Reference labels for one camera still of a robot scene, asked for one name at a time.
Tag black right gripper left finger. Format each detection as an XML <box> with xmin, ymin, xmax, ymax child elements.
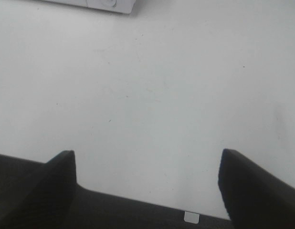
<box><xmin>0</xmin><ymin>151</ymin><xmax>77</xmax><ymax>229</ymax></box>

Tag round white door button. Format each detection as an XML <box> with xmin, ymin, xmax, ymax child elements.
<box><xmin>101</xmin><ymin>0</ymin><xmax>117</xmax><ymax>8</ymax></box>

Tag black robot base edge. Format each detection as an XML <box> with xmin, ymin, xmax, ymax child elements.
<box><xmin>62</xmin><ymin>183</ymin><xmax>233</xmax><ymax>229</ymax></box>

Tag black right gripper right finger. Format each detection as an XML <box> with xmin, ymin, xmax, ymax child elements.
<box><xmin>218</xmin><ymin>149</ymin><xmax>295</xmax><ymax>229</ymax></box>

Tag white microwave oven body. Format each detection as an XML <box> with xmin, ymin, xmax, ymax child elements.
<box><xmin>44</xmin><ymin>0</ymin><xmax>136</xmax><ymax>14</ymax></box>

